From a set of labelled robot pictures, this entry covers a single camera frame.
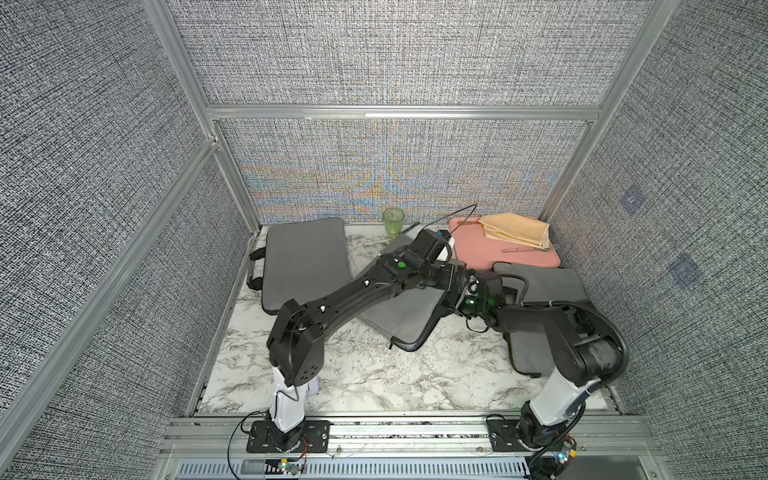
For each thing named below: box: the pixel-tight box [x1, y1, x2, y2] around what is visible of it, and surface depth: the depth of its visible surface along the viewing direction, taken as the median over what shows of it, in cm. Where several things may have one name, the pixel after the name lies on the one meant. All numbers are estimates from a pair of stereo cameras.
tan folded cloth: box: [478, 212, 550, 249], surface depth 119 cm
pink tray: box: [449, 217, 561, 268], surface depth 115 cm
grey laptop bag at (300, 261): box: [246, 218, 352, 314], surface depth 115 cm
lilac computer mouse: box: [308, 377, 320, 396], surface depth 81 cm
